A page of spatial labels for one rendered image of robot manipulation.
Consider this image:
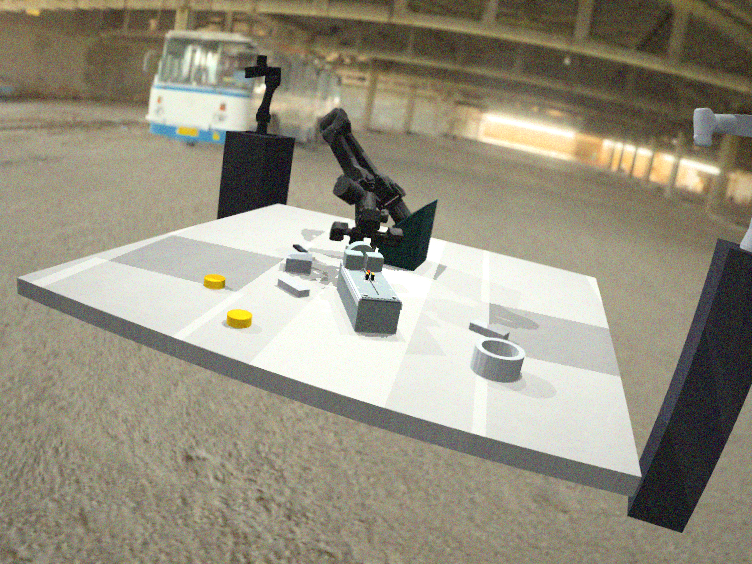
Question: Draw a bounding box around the yellow round disc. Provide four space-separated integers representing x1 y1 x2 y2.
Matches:
204 274 225 290
226 309 252 328

